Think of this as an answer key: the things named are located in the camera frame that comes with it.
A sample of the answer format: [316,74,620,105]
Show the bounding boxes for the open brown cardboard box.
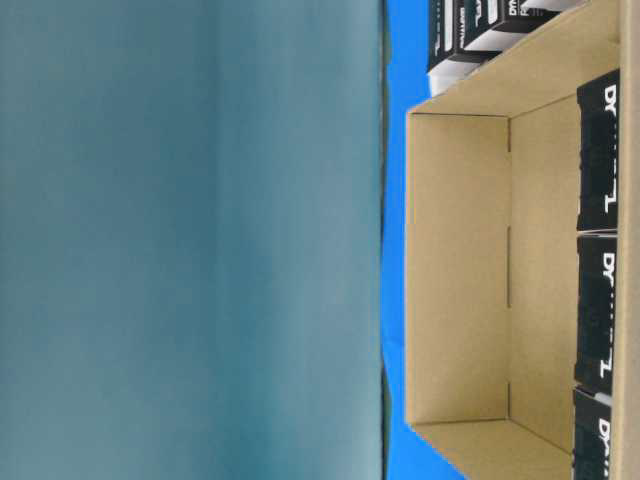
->
[404,1,639,479]

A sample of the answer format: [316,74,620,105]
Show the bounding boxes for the black small product box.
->
[572,388,611,480]
[577,69,621,232]
[454,0,548,53]
[574,235,617,395]
[428,0,494,77]

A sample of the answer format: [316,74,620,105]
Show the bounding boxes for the white plastic tray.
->
[427,28,501,96]

